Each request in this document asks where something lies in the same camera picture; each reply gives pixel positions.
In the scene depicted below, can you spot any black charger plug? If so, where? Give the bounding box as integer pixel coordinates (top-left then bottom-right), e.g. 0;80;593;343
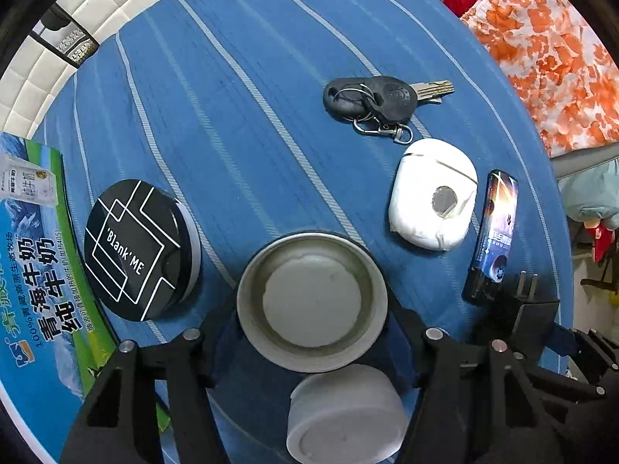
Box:
510;273;561;349

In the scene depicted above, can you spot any orange floral blanket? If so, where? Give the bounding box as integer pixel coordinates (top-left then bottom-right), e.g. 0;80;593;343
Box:
459;0;619;158

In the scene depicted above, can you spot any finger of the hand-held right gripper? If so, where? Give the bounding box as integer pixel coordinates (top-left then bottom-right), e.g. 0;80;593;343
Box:
513;354;611;403
551;323;619;382

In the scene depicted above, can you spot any teal plush toy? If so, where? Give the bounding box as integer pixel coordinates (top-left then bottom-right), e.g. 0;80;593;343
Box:
561;157;619;231

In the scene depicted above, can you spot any black round tin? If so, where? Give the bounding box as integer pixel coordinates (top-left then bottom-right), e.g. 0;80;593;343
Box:
84;179;202;322

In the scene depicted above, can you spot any black key bunch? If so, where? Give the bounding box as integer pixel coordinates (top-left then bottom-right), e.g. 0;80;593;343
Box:
322;75;455;146

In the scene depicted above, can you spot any white round plastic container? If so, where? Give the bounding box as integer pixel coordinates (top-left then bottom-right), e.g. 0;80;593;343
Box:
286;364;408;464

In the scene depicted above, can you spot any blue green milk carton box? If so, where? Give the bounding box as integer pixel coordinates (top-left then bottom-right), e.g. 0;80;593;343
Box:
0;131;172;464

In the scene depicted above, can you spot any white earbuds case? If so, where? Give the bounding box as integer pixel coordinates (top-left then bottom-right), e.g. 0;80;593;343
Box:
388;138;479;251

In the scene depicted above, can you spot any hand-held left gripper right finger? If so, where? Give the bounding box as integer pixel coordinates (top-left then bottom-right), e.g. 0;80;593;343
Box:
386;294;566;464

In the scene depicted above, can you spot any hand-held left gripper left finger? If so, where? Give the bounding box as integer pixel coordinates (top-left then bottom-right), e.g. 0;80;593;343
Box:
60;299;241;464

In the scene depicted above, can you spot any stainless steel bowl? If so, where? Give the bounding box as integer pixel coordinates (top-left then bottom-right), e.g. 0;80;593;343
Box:
236;231;389;374

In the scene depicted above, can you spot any blue striped bedsheet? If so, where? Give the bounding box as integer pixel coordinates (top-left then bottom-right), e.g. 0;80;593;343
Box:
29;0;576;464

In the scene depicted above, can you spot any white tufted headboard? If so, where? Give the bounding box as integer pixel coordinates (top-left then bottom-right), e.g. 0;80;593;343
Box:
0;0;226;137

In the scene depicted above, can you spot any red toy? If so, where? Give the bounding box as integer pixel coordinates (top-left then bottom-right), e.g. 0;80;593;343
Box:
583;217;617;262

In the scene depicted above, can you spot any dark printed slim box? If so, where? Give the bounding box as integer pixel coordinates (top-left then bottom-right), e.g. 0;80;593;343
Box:
462;169;519;306

